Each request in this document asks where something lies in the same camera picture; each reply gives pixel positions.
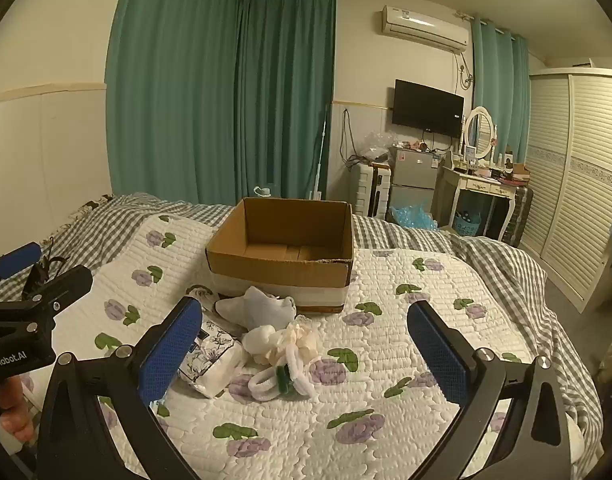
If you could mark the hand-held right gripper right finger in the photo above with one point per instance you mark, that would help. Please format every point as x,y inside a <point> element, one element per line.
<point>438,355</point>

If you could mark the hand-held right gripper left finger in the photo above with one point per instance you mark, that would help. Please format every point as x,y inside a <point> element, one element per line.
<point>169,352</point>

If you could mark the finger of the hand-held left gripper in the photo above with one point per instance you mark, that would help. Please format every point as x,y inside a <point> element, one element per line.
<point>15,260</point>
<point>65,285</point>

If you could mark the floral print tissue pack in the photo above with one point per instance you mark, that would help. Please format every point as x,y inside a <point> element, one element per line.
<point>210,365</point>

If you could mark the white knotted sock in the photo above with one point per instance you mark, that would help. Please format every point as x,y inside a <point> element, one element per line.
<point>262,341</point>

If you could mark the light blue knotted sock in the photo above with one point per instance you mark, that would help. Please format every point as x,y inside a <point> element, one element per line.
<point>256,307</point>

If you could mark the cream ruffled scrunchie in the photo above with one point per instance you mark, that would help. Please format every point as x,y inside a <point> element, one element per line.
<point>303,339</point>

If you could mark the brown cardboard box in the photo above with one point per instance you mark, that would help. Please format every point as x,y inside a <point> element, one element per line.
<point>278,272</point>

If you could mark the person's left hand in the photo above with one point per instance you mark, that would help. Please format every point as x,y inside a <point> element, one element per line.
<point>13,405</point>

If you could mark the white floral quilt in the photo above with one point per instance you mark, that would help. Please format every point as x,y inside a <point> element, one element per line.
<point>386,410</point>

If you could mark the bed with checkered floral quilt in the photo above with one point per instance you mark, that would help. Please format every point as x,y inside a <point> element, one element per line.
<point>506,265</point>

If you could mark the blue basket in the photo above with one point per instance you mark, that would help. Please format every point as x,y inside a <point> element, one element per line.
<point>467,222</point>

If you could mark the blue plastic bags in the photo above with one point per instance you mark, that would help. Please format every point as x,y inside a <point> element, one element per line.
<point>413,216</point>

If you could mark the dark striped suitcase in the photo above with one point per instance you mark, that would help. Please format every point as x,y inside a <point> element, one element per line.
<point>518,215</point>

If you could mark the white dressing table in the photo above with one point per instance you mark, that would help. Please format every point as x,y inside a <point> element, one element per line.
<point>461,182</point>

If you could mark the small silver fridge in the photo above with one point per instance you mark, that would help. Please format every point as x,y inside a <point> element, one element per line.
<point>413,180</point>

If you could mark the white suitcase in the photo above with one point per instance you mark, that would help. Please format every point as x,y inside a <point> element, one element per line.
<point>373,187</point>

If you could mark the clear plastic bag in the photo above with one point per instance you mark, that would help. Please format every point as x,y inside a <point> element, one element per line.
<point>378,144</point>

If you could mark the white mop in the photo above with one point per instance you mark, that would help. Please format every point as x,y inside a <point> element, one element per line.
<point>322,160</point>

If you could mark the white oval mirror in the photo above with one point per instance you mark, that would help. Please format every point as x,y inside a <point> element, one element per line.
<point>480,130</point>

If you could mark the white louvred wardrobe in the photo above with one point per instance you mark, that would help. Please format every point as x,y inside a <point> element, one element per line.
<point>581,175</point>

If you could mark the wide teal curtain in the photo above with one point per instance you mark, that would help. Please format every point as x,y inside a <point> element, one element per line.
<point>195,90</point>

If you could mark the narrow teal curtain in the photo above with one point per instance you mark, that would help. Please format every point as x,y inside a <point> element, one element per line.
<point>501,90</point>

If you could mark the white air conditioner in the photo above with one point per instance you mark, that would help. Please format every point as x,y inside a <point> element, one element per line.
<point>426,27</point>

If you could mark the black wall television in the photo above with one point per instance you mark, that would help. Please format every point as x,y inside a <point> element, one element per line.
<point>426,107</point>

